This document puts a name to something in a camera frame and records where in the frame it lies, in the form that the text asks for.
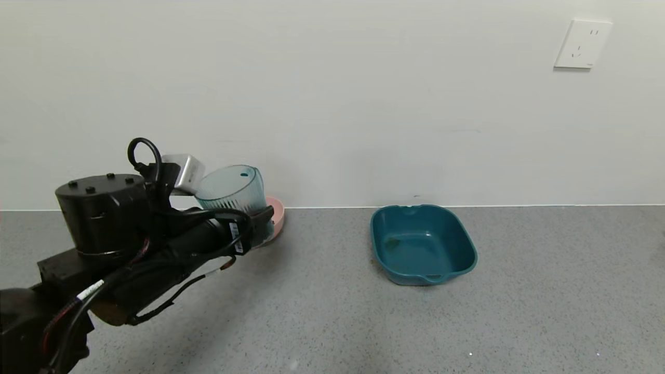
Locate black camera cable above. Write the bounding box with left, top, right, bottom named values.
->
left=127, top=137, right=164, bottom=183

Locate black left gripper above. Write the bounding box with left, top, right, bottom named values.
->
left=183, top=205, right=274, bottom=260

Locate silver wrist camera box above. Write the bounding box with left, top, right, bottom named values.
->
left=161, top=154, right=206, bottom=196

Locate thin black labelled cable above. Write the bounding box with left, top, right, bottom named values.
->
left=39, top=257, right=237, bottom=374

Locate clear blue ribbed cup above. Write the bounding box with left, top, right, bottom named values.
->
left=194, top=165, right=275, bottom=246

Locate teal plastic basin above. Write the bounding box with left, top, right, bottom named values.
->
left=370, top=204, right=478, bottom=286

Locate pink plastic bowl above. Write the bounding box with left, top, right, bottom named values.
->
left=260, top=196, right=285, bottom=248

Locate white wall socket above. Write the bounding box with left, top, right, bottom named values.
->
left=554, top=20, right=613, bottom=69

